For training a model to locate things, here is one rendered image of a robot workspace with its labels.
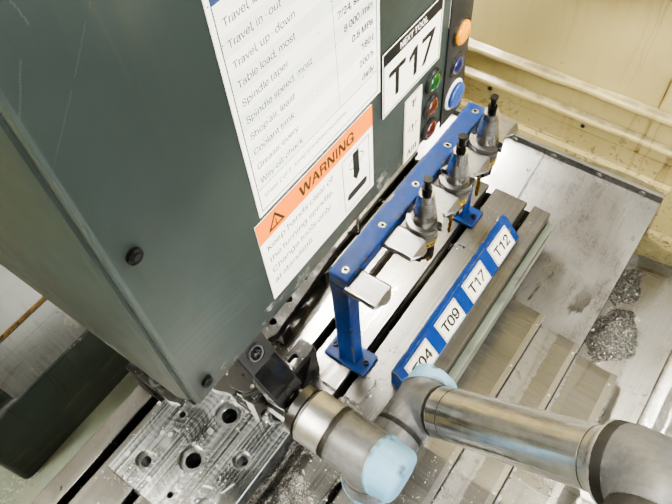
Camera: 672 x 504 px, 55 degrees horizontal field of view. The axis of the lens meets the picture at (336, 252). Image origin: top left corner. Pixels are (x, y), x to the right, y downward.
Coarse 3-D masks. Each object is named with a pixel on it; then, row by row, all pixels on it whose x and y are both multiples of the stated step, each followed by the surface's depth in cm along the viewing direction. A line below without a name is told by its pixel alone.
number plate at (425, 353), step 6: (426, 342) 126; (420, 348) 125; (426, 348) 126; (432, 348) 127; (414, 354) 125; (420, 354) 125; (426, 354) 126; (432, 354) 127; (438, 354) 128; (414, 360) 125; (420, 360) 125; (426, 360) 126; (432, 360) 127; (408, 366) 124; (414, 366) 124; (408, 372) 124
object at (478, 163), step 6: (468, 150) 119; (474, 156) 118; (480, 156) 118; (486, 156) 118; (474, 162) 117; (480, 162) 117; (486, 162) 117; (474, 168) 116; (480, 168) 116; (486, 168) 116; (474, 174) 116; (480, 174) 116
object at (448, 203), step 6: (432, 186) 114; (438, 186) 115; (438, 192) 114; (444, 192) 114; (438, 198) 113; (444, 198) 113; (450, 198) 113; (456, 198) 113; (438, 204) 112; (444, 204) 112; (450, 204) 112; (456, 204) 112; (444, 210) 111; (450, 210) 111; (456, 210) 111; (444, 216) 111
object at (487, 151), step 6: (474, 138) 119; (468, 144) 121; (474, 144) 118; (498, 144) 119; (474, 150) 119; (480, 150) 118; (486, 150) 117; (492, 150) 117; (498, 150) 120; (492, 156) 119
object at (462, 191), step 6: (444, 168) 115; (444, 180) 114; (444, 186) 113; (450, 186) 113; (456, 186) 113; (462, 186) 113; (468, 186) 113; (450, 192) 113; (456, 192) 113; (462, 192) 113; (468, 192) 114
